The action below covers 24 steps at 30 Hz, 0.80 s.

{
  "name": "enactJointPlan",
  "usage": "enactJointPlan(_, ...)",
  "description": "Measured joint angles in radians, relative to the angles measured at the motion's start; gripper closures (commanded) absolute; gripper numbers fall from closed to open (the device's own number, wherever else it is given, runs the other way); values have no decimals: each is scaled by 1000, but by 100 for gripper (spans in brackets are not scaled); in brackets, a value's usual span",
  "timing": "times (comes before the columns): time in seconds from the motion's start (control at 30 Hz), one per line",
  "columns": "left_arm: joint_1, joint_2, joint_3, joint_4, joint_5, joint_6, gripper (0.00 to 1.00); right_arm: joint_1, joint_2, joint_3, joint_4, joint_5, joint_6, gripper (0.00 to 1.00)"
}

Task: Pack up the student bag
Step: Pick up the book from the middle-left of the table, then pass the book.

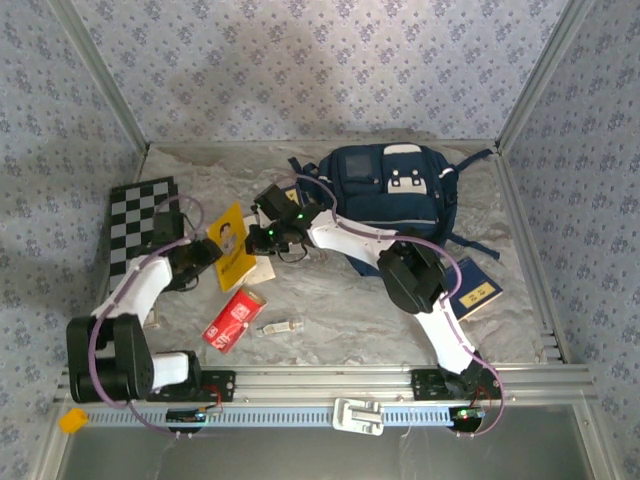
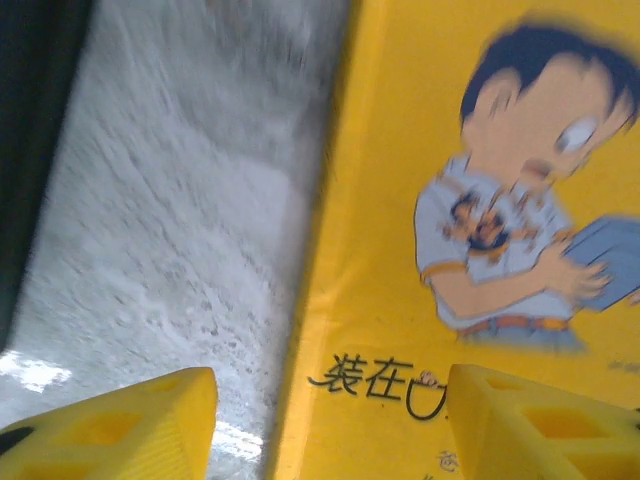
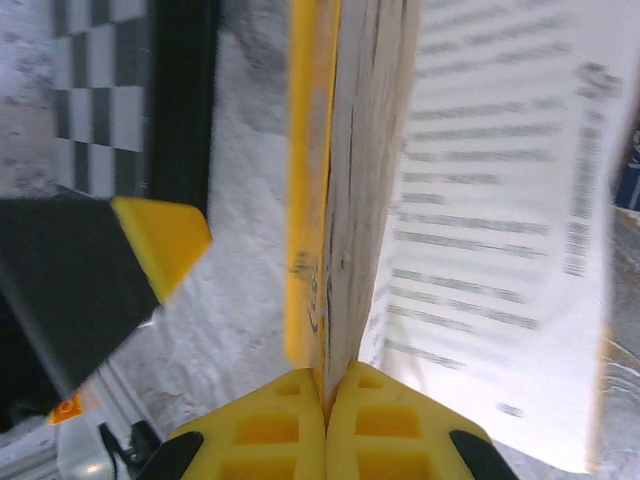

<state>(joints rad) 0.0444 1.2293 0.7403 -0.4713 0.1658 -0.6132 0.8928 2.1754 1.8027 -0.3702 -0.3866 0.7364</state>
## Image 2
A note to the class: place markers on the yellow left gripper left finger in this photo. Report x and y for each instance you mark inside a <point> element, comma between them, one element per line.
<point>115,435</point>

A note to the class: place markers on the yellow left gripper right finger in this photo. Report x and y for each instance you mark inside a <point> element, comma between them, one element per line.
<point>540,435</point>

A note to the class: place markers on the yellow cartoon boy book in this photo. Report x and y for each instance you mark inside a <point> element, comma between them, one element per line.
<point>390,150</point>

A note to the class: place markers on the black grey chessboard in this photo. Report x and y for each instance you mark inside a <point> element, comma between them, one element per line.
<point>30,125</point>

